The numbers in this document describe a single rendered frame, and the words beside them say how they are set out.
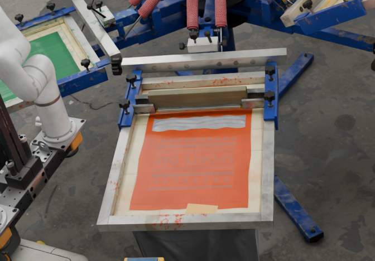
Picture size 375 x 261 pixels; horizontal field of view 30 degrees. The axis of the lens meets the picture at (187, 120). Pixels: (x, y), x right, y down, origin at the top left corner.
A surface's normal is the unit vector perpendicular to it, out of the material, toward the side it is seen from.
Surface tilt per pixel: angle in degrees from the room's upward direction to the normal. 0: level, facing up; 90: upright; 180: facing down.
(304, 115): 0
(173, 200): 0
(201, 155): 0
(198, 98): 90
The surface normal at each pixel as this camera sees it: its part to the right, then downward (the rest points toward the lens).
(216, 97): -0.10, 0.66
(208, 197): -0.15, -0.75
